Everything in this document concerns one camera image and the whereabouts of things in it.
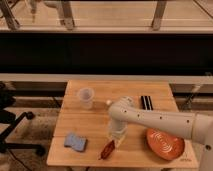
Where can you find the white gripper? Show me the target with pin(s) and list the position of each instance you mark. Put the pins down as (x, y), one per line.
(117, 131)

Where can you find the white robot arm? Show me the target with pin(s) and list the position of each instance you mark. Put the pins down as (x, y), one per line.
(191, 126)

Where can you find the translucent ceramic cup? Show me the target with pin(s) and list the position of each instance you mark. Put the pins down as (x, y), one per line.
(85, 97)

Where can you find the white bottle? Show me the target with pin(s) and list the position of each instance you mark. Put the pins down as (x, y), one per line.
(108, 102)

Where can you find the wooden table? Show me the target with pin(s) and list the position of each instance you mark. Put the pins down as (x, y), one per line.
(93, 125)

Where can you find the blue sponge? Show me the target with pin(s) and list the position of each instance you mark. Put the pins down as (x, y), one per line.
(75, 142)

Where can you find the orange plate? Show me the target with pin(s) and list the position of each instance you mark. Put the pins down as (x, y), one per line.
(165, 145)

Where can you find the black office chair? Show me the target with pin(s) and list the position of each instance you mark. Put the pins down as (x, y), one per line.
(12, 120)

